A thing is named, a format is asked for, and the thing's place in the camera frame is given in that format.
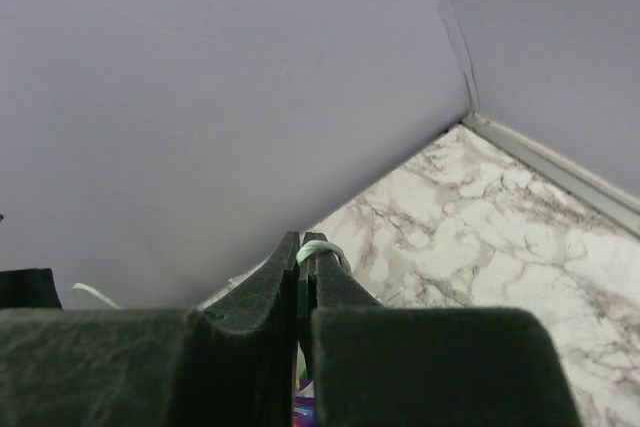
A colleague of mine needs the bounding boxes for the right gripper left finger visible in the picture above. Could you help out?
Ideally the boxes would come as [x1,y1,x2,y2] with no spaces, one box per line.
[1,232,299,426]

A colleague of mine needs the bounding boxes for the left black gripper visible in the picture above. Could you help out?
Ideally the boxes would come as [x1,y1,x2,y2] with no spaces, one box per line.
[0,268,62,309]

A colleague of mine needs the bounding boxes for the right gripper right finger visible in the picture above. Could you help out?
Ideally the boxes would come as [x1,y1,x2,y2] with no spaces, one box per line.
[297,231,586,427]

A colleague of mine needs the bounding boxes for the green printed paper bag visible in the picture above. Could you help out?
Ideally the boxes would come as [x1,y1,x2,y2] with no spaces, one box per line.
[71,239,351,427]

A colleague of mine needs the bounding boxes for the purple snack packet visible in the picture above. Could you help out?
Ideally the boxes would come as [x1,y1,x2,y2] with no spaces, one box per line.
[293,378,317,427]

